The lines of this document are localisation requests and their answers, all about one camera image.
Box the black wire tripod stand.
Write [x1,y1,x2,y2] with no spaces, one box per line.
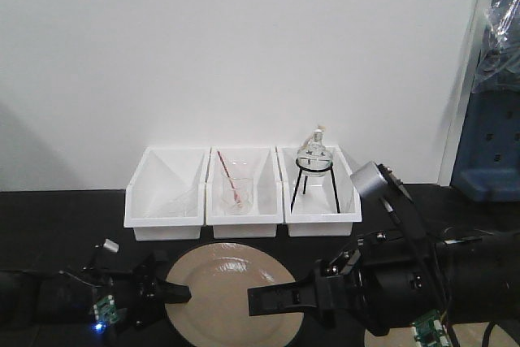
[290,158,341,215]

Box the right white plastic bin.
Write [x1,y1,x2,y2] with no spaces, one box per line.
[276,145,362,237]

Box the green circuit board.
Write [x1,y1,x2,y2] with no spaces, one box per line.
[92,293,127,333]
[411,310,451,347]

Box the white plastic bin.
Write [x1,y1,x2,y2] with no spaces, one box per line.
[276,145,362,237]
[123,147,210,241]
[206,146,284,238]

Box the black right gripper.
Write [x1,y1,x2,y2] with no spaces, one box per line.
[247,231,439,336]

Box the glass beaker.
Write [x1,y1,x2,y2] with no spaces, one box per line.
[221,178,254,215]

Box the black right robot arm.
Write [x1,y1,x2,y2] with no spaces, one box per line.
[247,232,519,336]

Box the blue pegboard drying rack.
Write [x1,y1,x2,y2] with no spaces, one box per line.
[451,0,519,202]

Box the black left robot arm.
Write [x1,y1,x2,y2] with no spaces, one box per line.
[1,245,192,339]

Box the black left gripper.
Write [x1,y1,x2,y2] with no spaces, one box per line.
[56,250,192,332]

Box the glass alcohol burner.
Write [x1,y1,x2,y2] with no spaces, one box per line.
[296,126,333,178]

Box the beige plate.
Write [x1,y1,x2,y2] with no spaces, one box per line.
[165,242,303,346]

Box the red glass stirring rod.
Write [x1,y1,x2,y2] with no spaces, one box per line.
[217,150,244,207]

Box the left white plastic bin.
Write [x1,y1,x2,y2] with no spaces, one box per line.
[123,147,210,241]

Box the middle white plastic bin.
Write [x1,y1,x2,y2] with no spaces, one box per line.
[206,146,284,238]

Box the green circuit board right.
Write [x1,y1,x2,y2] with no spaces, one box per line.
[411,310,451,347]

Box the green circuit board left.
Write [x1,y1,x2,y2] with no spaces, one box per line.
[92,293,127,333]

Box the clear plastic bag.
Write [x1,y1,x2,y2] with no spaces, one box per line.
[472,0,519,93]

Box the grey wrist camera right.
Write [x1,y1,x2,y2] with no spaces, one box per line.
[350,161,403,203]

